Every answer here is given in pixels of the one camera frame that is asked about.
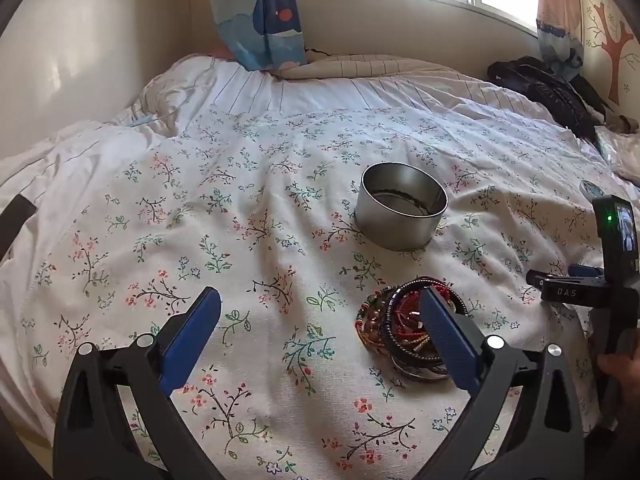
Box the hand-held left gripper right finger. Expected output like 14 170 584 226
412 289 586 480

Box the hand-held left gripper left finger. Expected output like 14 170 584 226
52 286 226 480

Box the pile of beaded bracelets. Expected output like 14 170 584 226
356 276 471 382

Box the silver bangle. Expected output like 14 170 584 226
392 357 451 382

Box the round silver metal tin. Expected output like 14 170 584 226
354 162 449 252

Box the person's right hand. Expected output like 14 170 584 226
597 352 640 398

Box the floral bed sheet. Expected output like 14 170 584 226
0 105 618 480

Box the black bag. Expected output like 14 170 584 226
487 56 621 143

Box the pink and blue curtain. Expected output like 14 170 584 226
535 0 586 83

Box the striped pillow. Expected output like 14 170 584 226
272 52 453 81

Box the blue whale print curtain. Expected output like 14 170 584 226
202 0 309 72

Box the black strap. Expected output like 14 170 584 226
0 194 37 261

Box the tree wall decal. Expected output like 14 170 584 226
575 0 640 106

